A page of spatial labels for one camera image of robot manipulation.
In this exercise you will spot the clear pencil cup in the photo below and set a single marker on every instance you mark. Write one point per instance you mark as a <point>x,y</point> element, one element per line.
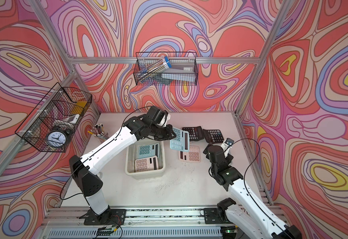
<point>99,132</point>

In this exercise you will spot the black wire basket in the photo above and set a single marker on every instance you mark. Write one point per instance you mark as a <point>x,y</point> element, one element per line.
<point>60,106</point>
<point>184,60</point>

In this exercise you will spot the black alarm clock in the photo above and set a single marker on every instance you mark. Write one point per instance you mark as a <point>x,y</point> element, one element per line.
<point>58,137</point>

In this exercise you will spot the black wire basket back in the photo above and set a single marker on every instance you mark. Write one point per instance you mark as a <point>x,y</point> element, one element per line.
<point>184,60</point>

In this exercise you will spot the pencil bundle in basket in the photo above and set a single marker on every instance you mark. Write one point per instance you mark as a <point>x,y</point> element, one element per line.
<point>150,71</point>

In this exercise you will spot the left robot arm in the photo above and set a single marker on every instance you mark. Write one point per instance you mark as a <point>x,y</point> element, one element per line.
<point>85,168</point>

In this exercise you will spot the black calculator right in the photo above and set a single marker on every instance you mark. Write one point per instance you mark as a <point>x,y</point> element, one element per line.
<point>213,136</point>

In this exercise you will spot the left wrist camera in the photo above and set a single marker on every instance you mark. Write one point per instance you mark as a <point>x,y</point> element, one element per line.
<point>157,116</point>

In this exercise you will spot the black calculator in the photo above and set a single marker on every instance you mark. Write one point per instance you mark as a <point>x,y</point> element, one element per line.
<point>213,136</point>
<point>195,133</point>

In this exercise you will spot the light blue calculator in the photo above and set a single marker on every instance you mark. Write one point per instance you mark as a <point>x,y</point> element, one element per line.
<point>148,150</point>
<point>181,142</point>

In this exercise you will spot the white notebook in basket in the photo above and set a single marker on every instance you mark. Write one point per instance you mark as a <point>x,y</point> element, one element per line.
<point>178,74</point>

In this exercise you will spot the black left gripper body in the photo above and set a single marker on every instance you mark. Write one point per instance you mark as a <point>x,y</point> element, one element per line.
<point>160,133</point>

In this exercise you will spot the pink calculator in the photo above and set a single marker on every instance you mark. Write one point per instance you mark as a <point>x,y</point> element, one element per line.
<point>193,155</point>
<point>146,164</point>

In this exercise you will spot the black wire basket left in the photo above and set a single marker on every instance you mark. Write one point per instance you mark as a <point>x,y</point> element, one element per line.
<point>60,106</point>

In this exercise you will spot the white plastic storage box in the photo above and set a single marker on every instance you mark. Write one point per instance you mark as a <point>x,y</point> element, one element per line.
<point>131,156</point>

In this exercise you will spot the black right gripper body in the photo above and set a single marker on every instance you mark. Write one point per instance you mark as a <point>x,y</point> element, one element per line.
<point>213,169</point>

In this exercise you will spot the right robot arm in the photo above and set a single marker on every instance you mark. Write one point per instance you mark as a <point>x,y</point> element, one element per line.
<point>244,208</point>

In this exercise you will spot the black calculator left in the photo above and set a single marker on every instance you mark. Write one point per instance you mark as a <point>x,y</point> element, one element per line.
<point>195,133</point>

